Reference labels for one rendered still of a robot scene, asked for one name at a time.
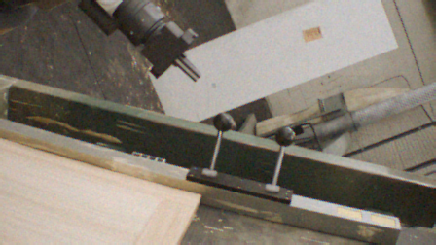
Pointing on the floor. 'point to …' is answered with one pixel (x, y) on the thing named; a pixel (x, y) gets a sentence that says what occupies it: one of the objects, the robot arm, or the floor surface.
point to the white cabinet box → (274, 55)
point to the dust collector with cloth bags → (323, 120)
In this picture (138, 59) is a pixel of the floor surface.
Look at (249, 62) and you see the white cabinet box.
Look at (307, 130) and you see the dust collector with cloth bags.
